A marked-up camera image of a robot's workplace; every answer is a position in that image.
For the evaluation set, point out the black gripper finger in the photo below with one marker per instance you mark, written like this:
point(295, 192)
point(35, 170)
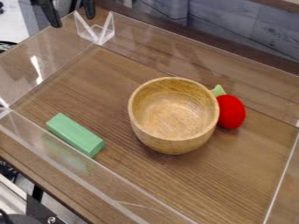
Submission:
point(88, 4)
point(51, 13)

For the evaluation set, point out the brown wooden bowl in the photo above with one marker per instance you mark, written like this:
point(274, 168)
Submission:
point(174, 114)

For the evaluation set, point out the green rectangular stick block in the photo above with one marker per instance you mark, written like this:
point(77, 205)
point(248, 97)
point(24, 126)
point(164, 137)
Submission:
point(75, 135)

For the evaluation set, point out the red plush radish toy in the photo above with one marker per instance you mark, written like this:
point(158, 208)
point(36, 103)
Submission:
point(231, 109)

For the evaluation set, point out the grey metal post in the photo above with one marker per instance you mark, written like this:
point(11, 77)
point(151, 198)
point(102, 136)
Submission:
point(35, 19)

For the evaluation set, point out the clear acrylic tray enclosure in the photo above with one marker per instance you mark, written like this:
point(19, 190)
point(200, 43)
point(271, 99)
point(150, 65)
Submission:
point(80, 71)

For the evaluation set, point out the black bracket with screw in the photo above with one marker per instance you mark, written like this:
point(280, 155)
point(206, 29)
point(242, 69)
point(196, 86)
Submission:
point(40, 212)

